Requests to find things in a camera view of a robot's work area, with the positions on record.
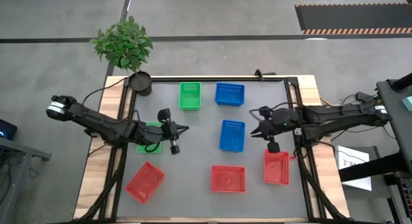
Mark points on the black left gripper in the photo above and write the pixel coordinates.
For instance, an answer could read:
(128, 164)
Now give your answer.
(168, 131)

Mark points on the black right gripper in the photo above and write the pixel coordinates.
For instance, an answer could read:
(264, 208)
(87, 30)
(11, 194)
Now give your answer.
(278, 121)

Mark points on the red plastic basket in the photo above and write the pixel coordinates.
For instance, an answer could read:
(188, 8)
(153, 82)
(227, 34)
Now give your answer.
(228, 179)
(275, 168)
(145, 182)

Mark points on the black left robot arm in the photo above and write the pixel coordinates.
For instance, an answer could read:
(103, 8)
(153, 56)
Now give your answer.
(96, 124)

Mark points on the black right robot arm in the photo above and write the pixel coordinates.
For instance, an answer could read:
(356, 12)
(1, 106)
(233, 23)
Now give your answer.
(338, 116)

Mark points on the black clamp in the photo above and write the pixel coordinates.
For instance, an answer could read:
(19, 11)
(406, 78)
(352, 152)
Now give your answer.
(258, 74)

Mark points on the black plant pot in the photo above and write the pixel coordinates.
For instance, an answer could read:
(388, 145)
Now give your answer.
(140, 83)

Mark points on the grey table mat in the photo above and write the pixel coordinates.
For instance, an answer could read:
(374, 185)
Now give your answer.
(196, 206)

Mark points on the white cardboard box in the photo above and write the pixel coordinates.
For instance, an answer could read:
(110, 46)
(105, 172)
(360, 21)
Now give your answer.
(354, 159)

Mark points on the green leafy plant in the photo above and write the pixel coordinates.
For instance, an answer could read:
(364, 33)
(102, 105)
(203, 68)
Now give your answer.
(124, 43)

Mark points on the black power adapter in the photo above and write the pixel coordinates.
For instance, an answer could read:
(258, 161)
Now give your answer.
(363, 96)

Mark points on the black equipment cart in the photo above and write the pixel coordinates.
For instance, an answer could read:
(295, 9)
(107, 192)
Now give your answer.
(399, 130)

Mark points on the black hazard-striped floor mat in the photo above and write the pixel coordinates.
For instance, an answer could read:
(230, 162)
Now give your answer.
(354, 18)

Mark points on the teal box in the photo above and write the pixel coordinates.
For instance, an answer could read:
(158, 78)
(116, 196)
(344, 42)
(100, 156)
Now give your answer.
(408, 103)

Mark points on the grey metal desk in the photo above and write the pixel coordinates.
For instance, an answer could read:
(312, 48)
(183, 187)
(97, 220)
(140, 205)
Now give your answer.
(16, 159)

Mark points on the black device with blue light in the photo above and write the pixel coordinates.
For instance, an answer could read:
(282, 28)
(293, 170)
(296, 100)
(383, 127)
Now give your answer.
(7, 130)

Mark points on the black aluminium frame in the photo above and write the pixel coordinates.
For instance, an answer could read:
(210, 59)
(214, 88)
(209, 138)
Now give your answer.
(209, 78)

